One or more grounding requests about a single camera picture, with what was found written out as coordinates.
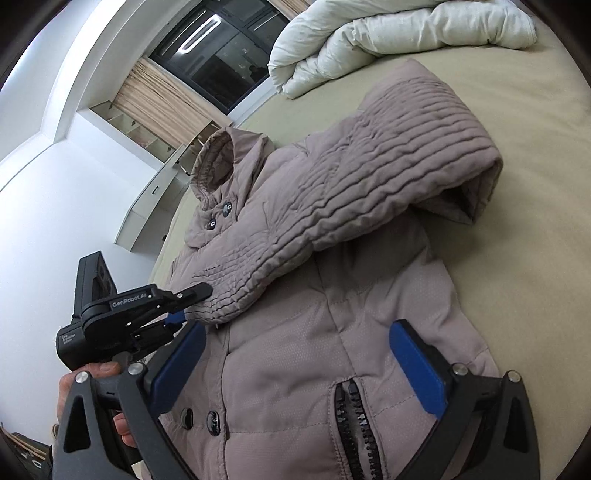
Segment white wall shelf niche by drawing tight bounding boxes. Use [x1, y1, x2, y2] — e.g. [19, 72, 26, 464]
[91, 101, 175, 163]

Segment person's left hand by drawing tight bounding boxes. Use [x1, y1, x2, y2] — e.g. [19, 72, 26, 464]
[56, 362, 136, 460]

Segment wooden striped curtain panel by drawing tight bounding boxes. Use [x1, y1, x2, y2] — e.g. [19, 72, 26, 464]
[113, 57, 231, 147]

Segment white folded duvet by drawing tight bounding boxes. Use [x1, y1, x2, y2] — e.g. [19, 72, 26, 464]
[267, 1, 537, 99]

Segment dark window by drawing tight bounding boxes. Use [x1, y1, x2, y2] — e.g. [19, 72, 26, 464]
[150, 0, 288, 114]

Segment mauve puffer coat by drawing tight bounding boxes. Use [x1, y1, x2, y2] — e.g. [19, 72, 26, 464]
[162, 60, 503, 479]

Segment beige bed sheet mattress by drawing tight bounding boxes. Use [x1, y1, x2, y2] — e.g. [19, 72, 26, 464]
[148, 34, 591, 480]

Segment white desk shelf unit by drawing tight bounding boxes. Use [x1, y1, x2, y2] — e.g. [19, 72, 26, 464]
[115, 121, 221, 251]

